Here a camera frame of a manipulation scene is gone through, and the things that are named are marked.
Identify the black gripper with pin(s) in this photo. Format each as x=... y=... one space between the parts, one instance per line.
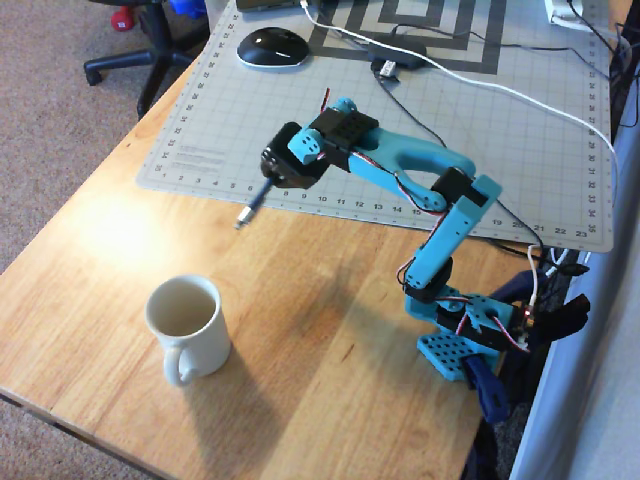
x=278 y=166

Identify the dark blue pen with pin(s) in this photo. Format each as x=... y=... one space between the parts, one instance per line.
x=252 y=204

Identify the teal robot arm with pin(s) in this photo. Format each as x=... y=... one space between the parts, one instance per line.
x=425 y=157

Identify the cream ceramic mug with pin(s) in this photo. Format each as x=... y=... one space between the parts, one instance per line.
x=192 y=345

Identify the grey gridded cutting mat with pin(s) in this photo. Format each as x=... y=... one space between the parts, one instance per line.
x=225 y=115

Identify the black computer mouse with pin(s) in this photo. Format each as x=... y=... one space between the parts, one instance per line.
x=272 y=47

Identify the silver USB connector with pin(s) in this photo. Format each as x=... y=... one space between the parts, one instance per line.
x=388 y=67

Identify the black USB hub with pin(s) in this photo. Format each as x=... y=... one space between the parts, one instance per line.
x=400 y=52

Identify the dark flat device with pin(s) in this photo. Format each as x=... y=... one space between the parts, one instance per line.
x=265 y=5

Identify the black office chair base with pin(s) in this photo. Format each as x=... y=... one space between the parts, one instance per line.
x=157 y=55

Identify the blue plastic object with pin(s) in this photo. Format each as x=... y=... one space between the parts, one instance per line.
x=186 y=7

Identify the black square pattern sheet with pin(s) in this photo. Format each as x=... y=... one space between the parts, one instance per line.
x=482 y=55

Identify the red dumbbell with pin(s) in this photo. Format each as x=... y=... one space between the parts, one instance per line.
x=121 y=19

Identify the dark blue clamp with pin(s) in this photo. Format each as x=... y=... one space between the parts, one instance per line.
x=487 y=390

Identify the white device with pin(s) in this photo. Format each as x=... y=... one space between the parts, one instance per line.
x=565 y=12

